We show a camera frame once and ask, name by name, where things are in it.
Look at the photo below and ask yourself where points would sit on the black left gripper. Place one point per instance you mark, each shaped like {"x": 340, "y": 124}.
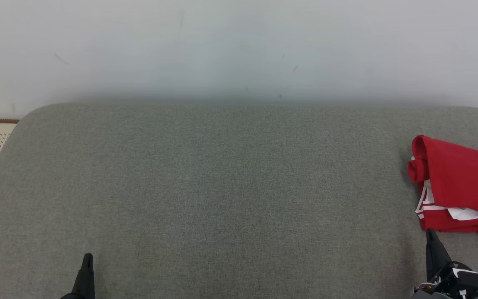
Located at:
{"x": 67, "y": 296}

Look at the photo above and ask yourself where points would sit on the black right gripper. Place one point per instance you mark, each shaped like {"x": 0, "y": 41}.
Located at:
{"x": 444, "y": 280}

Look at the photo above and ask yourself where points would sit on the red white basketball jersey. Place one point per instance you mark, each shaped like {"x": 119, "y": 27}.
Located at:
{"x": 463, "y": 178}

